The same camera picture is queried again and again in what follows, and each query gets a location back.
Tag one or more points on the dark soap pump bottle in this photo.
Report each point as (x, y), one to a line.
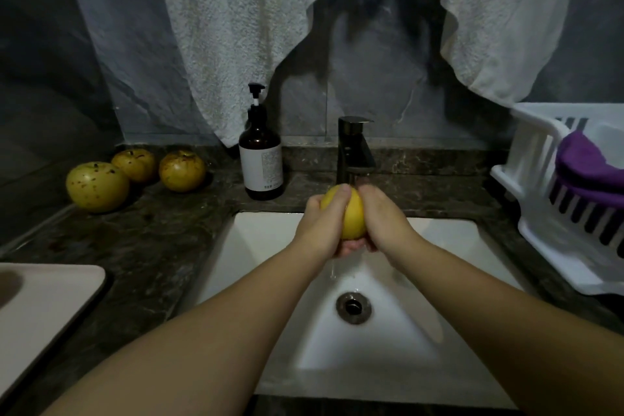
(261, 157)

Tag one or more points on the person's right forearm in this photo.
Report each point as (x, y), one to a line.
(526, 328)

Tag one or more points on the black faucet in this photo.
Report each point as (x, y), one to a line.
(354, 146)

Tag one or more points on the person's left hand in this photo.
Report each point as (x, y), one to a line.
(322, 226)

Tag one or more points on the spotted yellow apple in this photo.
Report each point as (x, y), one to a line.
(355, 216)

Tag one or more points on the white plastic basket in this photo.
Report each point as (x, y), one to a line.
(526, 167)

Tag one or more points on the metal sink drain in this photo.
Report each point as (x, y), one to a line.
(353, 306)

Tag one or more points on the white sink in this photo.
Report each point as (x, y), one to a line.
(429, 347)

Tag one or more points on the beige plastic tray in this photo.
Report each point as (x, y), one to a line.
(39, 318)

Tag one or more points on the purple cloth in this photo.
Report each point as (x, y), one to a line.
(590, 172)

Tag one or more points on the group of yellow apples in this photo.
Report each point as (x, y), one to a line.
(97, 187)

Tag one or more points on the person's right hand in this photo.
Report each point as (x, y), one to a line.
(390, 224)

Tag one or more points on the person's left forearm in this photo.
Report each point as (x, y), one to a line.
(166, 352)

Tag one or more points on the white hanging towel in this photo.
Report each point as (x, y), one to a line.
(224, 21)

